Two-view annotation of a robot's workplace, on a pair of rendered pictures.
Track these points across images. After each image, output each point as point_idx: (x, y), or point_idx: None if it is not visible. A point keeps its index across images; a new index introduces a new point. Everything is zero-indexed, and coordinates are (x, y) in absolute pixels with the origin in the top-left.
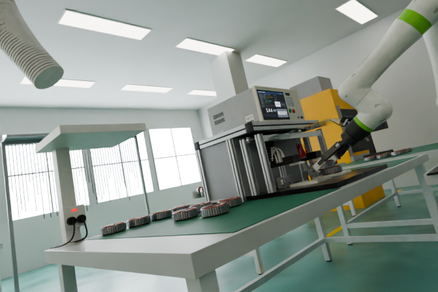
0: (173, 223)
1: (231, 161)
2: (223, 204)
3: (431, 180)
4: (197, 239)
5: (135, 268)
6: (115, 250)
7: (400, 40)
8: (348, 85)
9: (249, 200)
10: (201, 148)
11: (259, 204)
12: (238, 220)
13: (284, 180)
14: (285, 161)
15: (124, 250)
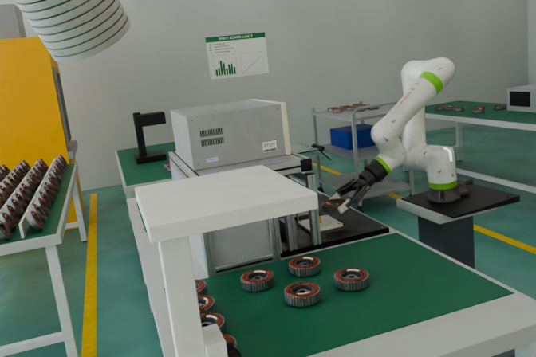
0: (319, 308)
1: None
2: (366, 271)
3: (443, 220)
4: (506, 307)
5: (494, 352)
6: (447, 349)
7: (427, 100)
8: (392, 131)
9: (285, 256)
10: None
11: (360, 261)
12: (453, 283)
13: (295, 225)
14: None
15: (466, 343)
